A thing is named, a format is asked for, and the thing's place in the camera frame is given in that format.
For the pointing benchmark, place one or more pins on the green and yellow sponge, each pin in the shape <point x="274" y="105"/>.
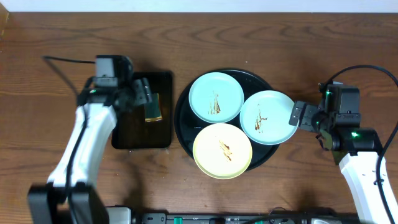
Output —
<point x="152" y="109"/>

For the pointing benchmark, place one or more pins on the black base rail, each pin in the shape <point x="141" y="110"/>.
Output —
<point x="293" y="218"/>

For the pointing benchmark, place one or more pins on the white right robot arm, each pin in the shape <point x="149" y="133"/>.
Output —
<point x="357" y="151"/>

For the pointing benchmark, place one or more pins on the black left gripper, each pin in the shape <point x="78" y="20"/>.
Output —
<point x="142" y="91"/>

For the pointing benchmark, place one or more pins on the yellow plate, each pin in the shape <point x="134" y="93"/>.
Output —
<point x="222" y="151"/>

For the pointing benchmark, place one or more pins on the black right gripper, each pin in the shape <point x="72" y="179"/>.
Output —
<point x="310" y="111"/>

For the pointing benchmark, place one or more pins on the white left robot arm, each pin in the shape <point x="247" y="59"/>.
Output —
<point x="70" y="196"/>

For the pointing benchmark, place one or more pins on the mint green plate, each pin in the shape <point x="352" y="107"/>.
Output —
<point x="216" y="97"/>
<point x="265" y="117"/>

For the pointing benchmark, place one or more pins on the black rectangular tray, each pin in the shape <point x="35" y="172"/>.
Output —
<point x="132" y="132"/>

